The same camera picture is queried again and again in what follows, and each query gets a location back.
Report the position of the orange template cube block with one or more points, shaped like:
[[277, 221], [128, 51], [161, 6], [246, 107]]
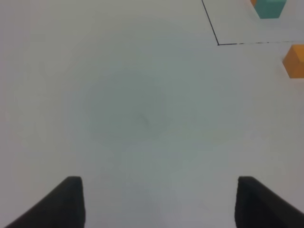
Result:
[[253, 2]]

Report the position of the teal template cube block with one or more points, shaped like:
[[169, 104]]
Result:
[[269, 9]]

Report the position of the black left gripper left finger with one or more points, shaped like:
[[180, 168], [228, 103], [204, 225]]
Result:
[[63, 207]]

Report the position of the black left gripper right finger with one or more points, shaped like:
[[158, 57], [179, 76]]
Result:
[[258, 207]]

